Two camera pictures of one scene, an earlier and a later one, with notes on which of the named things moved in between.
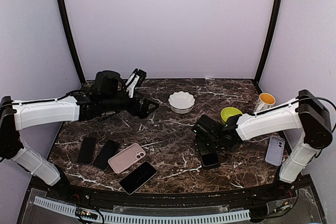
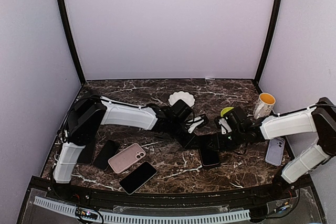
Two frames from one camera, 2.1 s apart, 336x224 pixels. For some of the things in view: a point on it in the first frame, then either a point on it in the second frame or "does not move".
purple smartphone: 209,159 does not move
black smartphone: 210,160 does not move
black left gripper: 143,113 → 185,144
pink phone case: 126,157 does not move
